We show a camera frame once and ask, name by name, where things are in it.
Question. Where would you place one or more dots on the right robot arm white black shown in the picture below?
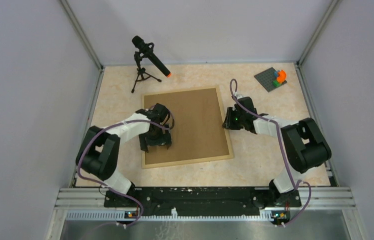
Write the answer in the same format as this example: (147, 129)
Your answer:
(302, 144)

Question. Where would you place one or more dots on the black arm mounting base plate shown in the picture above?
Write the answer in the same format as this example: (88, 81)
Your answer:
(203, 201)

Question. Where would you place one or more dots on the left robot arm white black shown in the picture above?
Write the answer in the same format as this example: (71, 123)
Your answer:
(99, 151)

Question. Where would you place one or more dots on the colourful toy brick stack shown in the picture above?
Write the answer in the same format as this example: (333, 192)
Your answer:
(280, 78)

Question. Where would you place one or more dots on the aluminium front rail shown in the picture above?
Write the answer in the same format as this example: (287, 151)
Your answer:
(88, 204)

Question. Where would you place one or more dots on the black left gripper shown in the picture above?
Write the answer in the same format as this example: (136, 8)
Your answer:
(164, 138)

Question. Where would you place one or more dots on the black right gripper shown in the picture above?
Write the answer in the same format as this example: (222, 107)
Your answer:
(227, 123)

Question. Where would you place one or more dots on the grey building brick baseplate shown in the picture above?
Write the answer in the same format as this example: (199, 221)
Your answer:
(265, 78)

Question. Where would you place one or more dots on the black microphone orange tip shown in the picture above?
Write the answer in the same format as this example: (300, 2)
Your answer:
(146, 50)

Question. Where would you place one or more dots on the brown cardboard backing board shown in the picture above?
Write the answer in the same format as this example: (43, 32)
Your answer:
(196, 129)

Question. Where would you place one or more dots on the black mini tripod stand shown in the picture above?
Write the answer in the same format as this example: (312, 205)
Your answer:
(142, 75)

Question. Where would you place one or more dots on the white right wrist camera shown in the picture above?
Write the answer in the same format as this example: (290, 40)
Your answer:
(238, 96)

